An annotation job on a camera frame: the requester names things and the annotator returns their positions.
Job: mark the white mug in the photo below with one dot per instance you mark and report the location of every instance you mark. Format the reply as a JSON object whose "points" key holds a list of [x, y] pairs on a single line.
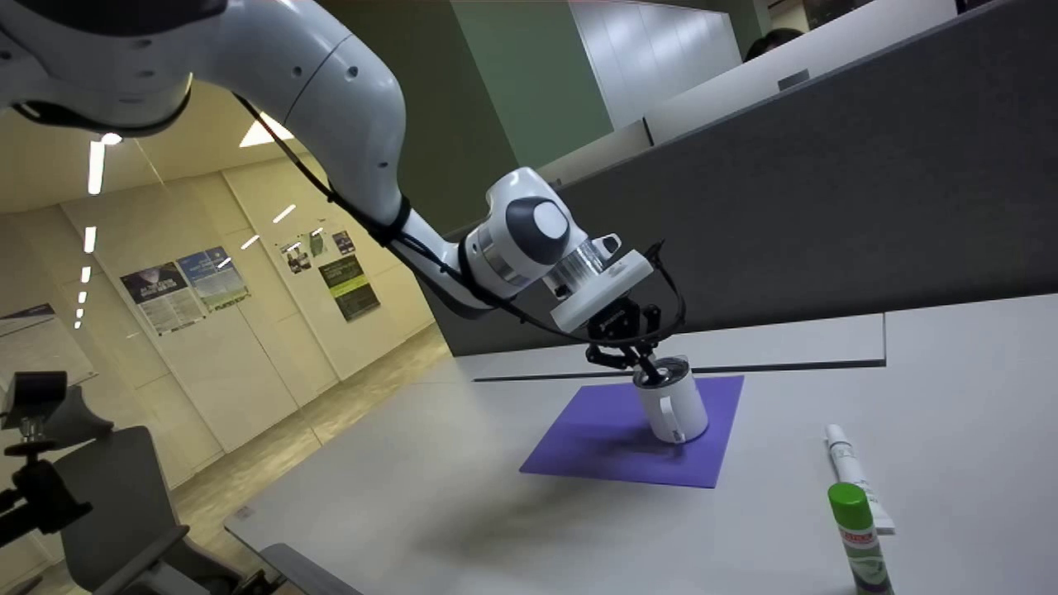
{"points": [[674, 409]]}

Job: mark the dark green wall poster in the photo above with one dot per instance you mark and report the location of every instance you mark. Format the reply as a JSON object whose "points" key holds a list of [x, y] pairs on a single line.
{"points": [[350, 287]]}

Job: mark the glue stick with green cap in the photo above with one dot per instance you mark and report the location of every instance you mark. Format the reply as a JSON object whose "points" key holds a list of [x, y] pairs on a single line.
{"points": [[860, 545]]}

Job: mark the white partition panel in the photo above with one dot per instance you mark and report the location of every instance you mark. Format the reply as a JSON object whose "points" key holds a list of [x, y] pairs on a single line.
{"points": [[744, 83]]}

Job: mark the white tube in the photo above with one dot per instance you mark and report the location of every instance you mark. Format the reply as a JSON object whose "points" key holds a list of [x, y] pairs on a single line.
{"points": [[851, 471]]}

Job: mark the purple mat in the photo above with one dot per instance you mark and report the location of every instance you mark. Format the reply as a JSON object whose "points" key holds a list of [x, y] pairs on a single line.
{"points": [[595, 446]]}

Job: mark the grey desk partition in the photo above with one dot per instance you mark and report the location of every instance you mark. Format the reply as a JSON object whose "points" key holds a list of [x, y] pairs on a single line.
{"points": [[826, 198]]}

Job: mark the grey office chair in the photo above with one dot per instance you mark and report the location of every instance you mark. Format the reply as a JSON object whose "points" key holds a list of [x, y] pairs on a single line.
{"points": [[124, 512]]}

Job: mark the row of small wall notices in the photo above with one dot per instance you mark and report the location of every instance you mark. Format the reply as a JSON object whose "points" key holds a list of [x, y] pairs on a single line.
{"points": [[318, 248]]}

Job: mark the white banner poster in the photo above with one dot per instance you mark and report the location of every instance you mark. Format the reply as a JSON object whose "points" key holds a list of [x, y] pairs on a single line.
{"points": [[37, 347]]}

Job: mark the camera on mount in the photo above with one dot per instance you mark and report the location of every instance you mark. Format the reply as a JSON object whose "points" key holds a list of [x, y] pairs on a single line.
{"points": [[37, 487]]}

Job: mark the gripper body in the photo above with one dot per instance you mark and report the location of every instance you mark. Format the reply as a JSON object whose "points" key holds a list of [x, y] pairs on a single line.
{"points": [[621, 321]]}

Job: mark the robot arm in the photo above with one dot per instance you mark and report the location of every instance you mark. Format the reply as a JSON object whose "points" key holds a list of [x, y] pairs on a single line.
{"points": [[331, 91]]}

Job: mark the person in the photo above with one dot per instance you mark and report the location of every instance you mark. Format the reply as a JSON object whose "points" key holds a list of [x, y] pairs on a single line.
{"points": [[770, 41]]}

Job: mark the row of wall posters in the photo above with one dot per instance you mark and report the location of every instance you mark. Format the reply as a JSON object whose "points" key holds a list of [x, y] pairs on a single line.
{"points": [[182, 289]]}

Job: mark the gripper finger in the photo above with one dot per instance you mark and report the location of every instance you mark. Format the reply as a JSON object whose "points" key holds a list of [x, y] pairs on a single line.
{"points": [[647, 368], [606, 357]]}

